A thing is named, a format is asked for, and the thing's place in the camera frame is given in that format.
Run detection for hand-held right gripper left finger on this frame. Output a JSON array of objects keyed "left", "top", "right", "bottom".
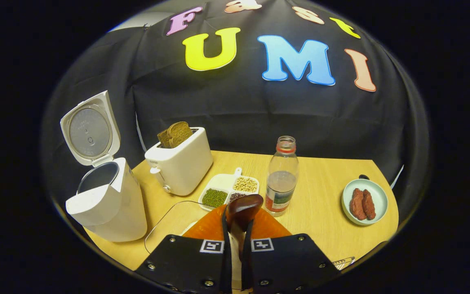
[{"left": 135, "top": 204, "right": 233, "bottom": 294}]

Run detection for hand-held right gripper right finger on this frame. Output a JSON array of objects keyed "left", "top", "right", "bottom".
[{"left": 241, "top": 208, "right": 341, "bottom": 294}]

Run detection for dark wooden spoon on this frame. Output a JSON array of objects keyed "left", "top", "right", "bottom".
[{"left": 225, "top": 194, "right": 264, "bottom": 262}]

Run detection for white rice cooker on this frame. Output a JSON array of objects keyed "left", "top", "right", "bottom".
[{"left": 60, "top": 91, "right": 148, "bottom": 243}]

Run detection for green mung beans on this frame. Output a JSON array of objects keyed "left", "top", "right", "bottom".
[{"left": 202, "top": 188, "right": 228, "bottom": 208}]

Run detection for cream tray with clear lid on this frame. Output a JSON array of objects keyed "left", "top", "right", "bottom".
[{"left": 144, "top": 200, "right": 220, "bottom": 254}]

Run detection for yellow soybeans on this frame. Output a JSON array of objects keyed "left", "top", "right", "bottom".
[{"left": 233, "top": 177, "right": 258, "bottom": 193}]

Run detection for white divided dish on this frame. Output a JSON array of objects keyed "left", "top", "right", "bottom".
[{"left": 198, "top": 167, "right": 260, "bottom": 212}]

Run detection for clear plastic bottle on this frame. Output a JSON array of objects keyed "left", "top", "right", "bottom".
[{"left": 265, "top": 136, "right": 299, "bottom": 217}]

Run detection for white toaster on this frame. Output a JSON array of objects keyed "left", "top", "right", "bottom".
[{"left": 144, "top": 127, "right": 214, "bottom": 197}]

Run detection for brown meat piece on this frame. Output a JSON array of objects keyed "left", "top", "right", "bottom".
[
  {"left": 349, "top": 188, "right": 367, "bottom": 221},
  {"left": 362, "top": 189, "right": 377, "bottom": 221}
]

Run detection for pale green plate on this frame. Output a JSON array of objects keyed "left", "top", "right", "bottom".
[{"left": 341, "top": 178, "right": 389, "bottom": 226}]

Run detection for black backdrop cloth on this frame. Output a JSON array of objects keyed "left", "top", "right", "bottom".
[{"left": 41, "top": 0, "right": 429, "bottom": 223}]

